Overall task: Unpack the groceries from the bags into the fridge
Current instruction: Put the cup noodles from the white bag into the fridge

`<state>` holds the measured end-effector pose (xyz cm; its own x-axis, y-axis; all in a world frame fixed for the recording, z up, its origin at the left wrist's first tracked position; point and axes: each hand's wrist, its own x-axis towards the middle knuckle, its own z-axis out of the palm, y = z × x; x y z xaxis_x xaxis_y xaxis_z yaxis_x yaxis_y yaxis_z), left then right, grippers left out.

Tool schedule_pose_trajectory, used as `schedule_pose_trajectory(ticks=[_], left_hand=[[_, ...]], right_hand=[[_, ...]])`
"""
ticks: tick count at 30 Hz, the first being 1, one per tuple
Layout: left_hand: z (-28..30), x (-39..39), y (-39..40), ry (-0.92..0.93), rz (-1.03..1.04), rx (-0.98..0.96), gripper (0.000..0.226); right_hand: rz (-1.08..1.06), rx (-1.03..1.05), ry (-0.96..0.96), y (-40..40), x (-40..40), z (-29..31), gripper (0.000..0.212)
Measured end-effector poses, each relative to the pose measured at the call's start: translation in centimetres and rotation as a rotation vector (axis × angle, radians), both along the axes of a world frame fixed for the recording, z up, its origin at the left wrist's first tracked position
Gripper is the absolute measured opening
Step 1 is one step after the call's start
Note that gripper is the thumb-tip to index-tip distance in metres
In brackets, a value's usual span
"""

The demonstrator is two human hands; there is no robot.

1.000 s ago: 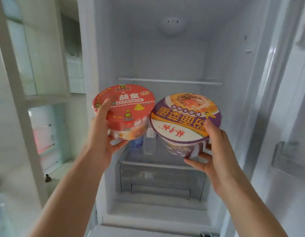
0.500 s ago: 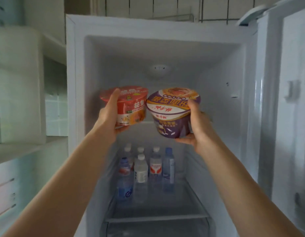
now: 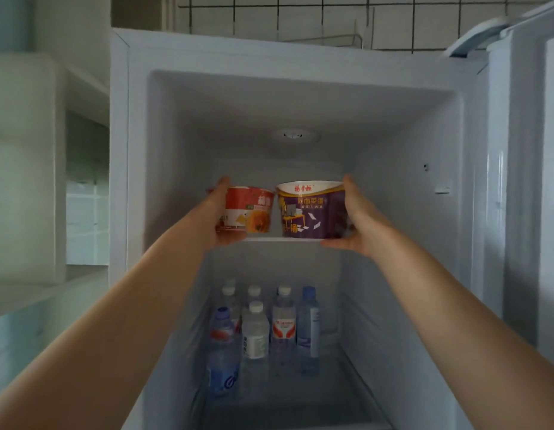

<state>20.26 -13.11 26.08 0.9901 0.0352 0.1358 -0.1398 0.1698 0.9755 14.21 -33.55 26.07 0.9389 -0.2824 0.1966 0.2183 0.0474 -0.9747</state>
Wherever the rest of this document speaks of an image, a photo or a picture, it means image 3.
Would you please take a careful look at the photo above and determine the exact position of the red instant noodle cup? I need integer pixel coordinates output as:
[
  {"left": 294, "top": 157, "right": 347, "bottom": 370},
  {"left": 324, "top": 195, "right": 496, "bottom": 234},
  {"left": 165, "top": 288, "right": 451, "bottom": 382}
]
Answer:
[{"left": 206, "top": 186, "right": 276, "bottom": 234}]

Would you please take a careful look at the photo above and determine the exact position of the purple instant noodles cup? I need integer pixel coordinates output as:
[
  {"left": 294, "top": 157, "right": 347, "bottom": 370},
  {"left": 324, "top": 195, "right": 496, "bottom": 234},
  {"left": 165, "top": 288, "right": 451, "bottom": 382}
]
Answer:
[{"left": 276, "top": 180, "right": 354, "bottom": 240}]

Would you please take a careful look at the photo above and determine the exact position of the person's right forearm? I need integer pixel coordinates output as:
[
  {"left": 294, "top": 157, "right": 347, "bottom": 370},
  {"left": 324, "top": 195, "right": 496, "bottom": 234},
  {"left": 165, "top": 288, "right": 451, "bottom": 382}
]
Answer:
[{"left": 368, "top": 226, "right": 554, "bottom": 430}]

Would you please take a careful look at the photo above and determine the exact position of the white refrigerator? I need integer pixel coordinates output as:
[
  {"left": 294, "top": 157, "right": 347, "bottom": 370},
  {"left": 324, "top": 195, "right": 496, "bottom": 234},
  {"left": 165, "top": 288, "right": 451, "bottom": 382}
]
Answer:
[{"left": 108, "top": 0, "right": 554, "bottom": 430}]

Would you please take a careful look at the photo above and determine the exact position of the person's right hand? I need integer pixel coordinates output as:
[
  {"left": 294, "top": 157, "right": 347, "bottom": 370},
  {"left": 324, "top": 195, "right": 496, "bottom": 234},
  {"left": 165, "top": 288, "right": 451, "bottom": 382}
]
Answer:
[{"left": 320, "top": 174, "right": 394, "bottom": 260}]

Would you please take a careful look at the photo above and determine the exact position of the person's left hand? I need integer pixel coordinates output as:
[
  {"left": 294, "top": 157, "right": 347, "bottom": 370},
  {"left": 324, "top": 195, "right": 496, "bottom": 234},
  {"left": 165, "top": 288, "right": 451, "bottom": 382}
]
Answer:
[{"left": 194, "top": 176, "right": 249, "bottom": 254}]

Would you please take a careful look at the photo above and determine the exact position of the glass refrigerator shelf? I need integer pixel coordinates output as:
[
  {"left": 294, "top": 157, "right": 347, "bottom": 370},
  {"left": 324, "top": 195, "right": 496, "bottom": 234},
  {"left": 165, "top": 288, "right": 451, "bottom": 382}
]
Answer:
[
  {"left": 209, "top": 235, "right": 345, "bottom": 247},
  {"left": 201, "top": 344, "right": 381, "bottom": 430}
]

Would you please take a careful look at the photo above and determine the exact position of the person's left forearm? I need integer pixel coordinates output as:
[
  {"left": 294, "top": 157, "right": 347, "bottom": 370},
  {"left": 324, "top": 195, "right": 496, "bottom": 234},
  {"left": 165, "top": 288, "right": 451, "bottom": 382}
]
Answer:
[{"left": 0, "top": 214, "right": 211, "bottom": 430}]

